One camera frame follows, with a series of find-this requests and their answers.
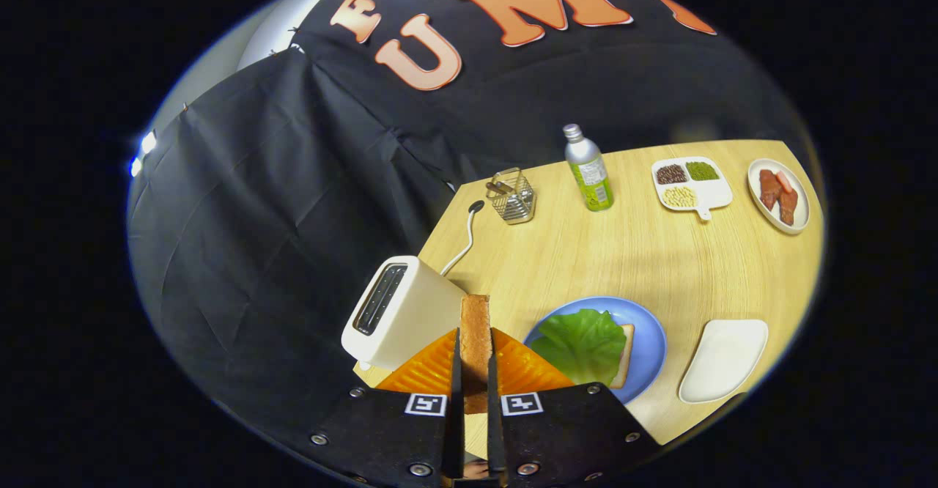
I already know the white curved plate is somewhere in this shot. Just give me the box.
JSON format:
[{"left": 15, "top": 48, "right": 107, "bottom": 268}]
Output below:
[{"left": 678, "top": 319, "right": 769, "bottom": 404}]

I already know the white toaster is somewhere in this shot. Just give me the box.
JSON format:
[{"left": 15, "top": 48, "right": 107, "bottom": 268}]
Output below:
[{"left": 341, "top": 255, "right": 470, "bottom": 371}]

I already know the white bread slice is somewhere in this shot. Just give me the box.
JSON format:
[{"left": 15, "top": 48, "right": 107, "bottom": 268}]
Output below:
[{"left": 608, "top": 324, "right": 636, "bottom": 390}]

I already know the white divided dish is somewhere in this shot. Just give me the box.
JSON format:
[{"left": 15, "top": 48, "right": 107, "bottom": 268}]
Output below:
[{"left": 651, "top": 155, "right": 734, "bottom": 222}]

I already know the green lettuce leaf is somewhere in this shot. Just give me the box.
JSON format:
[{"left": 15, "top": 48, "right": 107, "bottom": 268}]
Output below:
[{"left": 529, "top": 308, "right": 628, "bottom": 388}]

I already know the white toaster cable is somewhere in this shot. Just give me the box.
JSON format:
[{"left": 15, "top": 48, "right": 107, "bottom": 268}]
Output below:
[{"left": 440, "top": 210, "right": 479, "bottom": 276}]

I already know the toasted bread slice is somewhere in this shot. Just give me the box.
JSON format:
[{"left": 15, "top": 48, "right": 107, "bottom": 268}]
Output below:
[{"left": 460, "top": 295, "right": 493, "bottom": 415}]

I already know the strip ceiling light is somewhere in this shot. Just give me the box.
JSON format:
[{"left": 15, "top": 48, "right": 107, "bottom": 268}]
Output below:
[{"left": 130, "top": 129, "right": 159, "bottom": 178}]

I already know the black backdrop cloth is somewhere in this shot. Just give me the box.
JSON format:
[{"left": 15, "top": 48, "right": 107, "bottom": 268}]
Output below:
[{"left": 128, "top": 0, "right": 814, "bottom": 437}]

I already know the white oval plate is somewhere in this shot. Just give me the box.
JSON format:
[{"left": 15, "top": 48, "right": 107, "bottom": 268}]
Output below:
[{"left": 747, "top": 158, "right": 811, "bottom": 236}]

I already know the blue round plate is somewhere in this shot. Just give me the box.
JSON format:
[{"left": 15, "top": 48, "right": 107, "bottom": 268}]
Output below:
[{"left": 523, "top": 296, "right": 668, "bottom": 405}]

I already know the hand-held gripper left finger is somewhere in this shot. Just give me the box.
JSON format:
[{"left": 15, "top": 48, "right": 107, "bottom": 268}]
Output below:
[{"left": 315, "top": 327, "right": 466, "bottom": 488}]

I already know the green label metal bottle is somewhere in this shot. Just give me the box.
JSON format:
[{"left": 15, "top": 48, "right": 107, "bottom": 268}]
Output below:
[{"left": 563, "top": 123, "right": 615, "bottom": 212}]

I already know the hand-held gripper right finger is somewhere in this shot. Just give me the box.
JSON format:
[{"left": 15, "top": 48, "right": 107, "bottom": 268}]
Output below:
[{"left": 486, "top": 327, "right": 660, "bottom": 488}]

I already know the metal wire basket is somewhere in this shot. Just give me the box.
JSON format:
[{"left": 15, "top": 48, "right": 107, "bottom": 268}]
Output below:
[{"left": 486, "top": 167, "right": 537, "bottom": 226}]

